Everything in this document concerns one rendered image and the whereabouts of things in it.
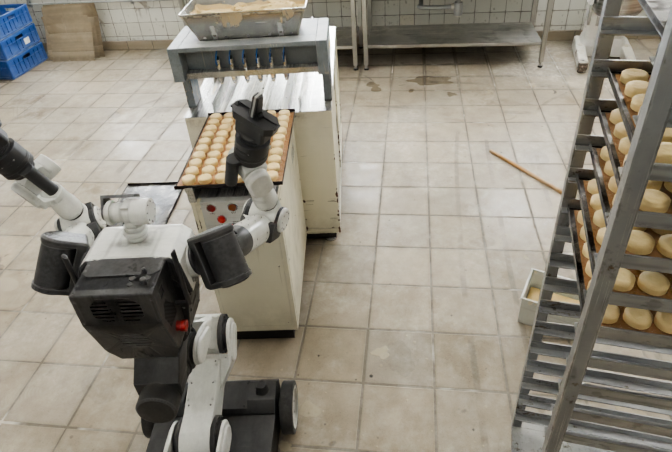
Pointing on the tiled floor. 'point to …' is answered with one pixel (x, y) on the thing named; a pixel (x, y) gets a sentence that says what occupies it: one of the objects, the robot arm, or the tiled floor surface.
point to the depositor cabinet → (315, 131)
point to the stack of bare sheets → (167, 198)
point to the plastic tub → (538, 299)
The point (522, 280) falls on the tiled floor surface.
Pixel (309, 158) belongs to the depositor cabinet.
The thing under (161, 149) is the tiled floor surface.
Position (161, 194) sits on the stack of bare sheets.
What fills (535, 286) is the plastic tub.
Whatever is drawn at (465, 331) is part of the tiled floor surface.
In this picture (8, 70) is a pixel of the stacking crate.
